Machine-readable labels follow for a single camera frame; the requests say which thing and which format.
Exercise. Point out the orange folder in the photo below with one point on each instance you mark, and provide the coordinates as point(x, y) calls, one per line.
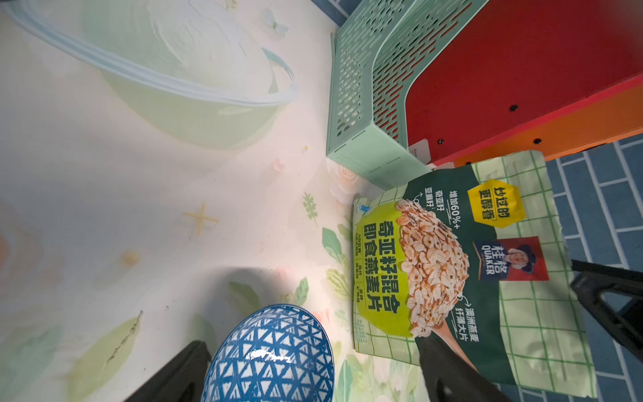
point(609, 120)

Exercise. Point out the red folder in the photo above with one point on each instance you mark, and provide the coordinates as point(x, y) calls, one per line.
point(518, 65)

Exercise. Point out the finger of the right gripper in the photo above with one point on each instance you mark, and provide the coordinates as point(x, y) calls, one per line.
point(613, 297)

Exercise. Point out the floral table mat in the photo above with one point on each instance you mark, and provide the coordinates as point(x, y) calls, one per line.
point(136, 221)

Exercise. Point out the green oats bag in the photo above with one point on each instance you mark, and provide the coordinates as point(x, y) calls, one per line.
point(473, 257)

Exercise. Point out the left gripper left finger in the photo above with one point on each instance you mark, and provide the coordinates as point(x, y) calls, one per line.
point(181, 379)

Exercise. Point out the blue patterned ceramic bowl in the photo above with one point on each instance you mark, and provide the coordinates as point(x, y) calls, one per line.
point(279, 353)

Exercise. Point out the mint green file rack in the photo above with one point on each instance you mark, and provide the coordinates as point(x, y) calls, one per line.
point(381, 50)

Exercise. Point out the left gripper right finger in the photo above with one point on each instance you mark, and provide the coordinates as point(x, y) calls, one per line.
point(448, 378)

